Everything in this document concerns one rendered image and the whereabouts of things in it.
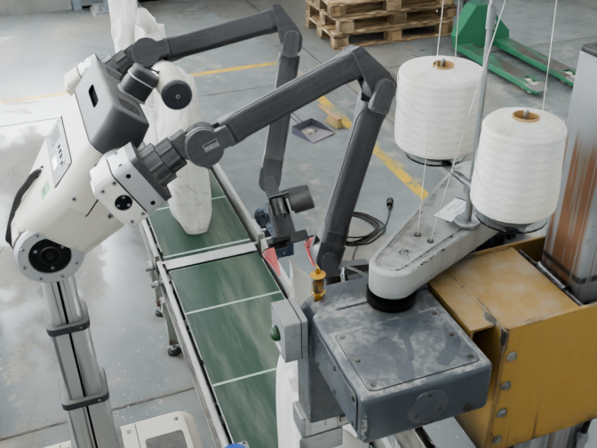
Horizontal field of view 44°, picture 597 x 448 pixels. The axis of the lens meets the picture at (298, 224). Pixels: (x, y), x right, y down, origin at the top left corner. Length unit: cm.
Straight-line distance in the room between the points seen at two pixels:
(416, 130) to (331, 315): 38
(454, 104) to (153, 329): 235
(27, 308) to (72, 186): 215
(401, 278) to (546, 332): 28
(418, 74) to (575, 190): 35
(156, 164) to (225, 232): 190
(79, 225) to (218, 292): 134
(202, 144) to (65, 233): 45
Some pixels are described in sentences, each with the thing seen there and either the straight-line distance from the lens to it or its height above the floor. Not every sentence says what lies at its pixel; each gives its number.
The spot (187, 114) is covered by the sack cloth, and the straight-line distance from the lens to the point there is 308.
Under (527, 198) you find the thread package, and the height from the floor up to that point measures 158.
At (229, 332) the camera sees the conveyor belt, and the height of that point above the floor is 38.
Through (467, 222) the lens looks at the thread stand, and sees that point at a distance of 142.
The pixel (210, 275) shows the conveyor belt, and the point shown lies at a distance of 309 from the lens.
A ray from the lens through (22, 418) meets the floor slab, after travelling 320.
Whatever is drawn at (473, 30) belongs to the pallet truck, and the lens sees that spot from 687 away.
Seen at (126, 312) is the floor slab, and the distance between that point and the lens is 359.
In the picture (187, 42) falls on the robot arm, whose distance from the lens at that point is 203.
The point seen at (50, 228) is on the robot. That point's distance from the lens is 176.
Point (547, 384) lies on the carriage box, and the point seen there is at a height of 117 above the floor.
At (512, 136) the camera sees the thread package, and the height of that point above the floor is 168.
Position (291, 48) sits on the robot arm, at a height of 154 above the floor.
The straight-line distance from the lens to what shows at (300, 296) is 198.
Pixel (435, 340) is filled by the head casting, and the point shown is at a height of 134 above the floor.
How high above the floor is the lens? 216
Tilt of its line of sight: 32 degrees down
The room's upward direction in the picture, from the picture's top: 1 degrees counter-clockwise
